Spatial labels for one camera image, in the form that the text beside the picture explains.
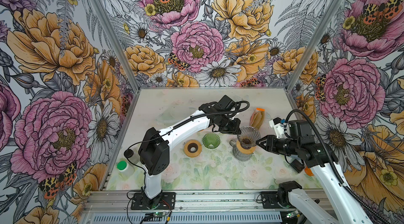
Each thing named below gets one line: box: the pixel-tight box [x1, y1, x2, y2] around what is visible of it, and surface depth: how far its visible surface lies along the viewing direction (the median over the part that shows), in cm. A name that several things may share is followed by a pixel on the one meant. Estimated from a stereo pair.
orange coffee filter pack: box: [249, 107, 266, 131], surface depth 96 cm
